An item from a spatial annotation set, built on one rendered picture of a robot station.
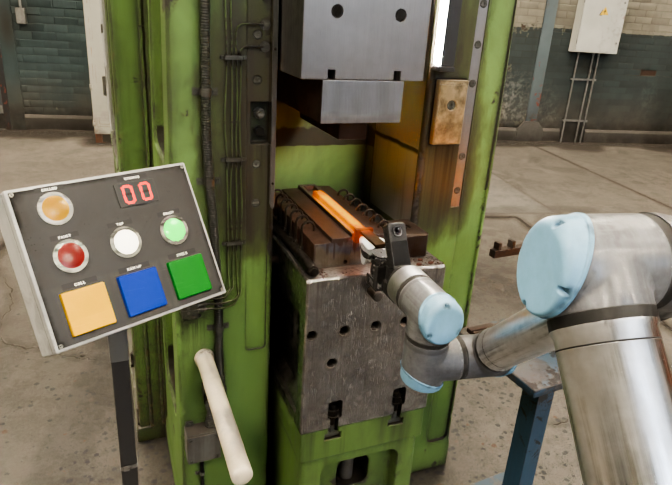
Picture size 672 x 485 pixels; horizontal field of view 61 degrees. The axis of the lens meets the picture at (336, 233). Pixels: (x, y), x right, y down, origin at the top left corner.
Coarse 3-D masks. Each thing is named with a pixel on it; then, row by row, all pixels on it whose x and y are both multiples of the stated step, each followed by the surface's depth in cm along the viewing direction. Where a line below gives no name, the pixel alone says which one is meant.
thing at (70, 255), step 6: (66, 246) 97; (72, 246) 98; (78, 246) 99; (60, 252) 96; (66, 252) 97; (72, 252) 98; (78, 252) 98; (60, 258) 96; (66, 258) 97; (72, 258) 98; (78, 258) 98; (84, 258) 99; (66, 264) 97; (72, 264) 97; (78, 264) 98
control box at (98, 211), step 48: (48, 192) 98; (96, 192) 103; (144, 192) 109; (192, 192) 116; (48, 240) 96; (96, 240) 101; (144, 240) 107; (192, 240) 114; (48, 288) 94; (48, 336) 94; (96, 336) 98
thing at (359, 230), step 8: (320, 192) 167; (320, 200) 163; (328, 200) 160; (328, 208) 158; (336, 208) 155; (344, 216) 149; (352, 216) 150; (352, 224) 144; (360, 224) 144; (360, 232) 139; (368, 232) 139; (368, 240) 135; (376, 240) 134; (376, 248) 134
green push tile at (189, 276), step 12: (168, 264) 109; (180, 264) 110; (192, 264) 112; (204, 264) 114; (180, 276) 110; (192, 276) 111; (204, 276) 113; (180, 288) 109; (192, 288) 111; (204, 288) 112
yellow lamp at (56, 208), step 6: (48, 198) 97; (54, 198) 98; (60, 198) 98; (42, 204) 96; (48, 204) 97; (54, 204) 97; (60, 204) 98; (66, 204) 99; (42, 210) 96; (48, 210) 97; (54, 210) 97; (60, 210) 98; (66, 210) 99; (48, 216) 96; (54, 216) 97; (60, 216) 98; (66, 216) 98
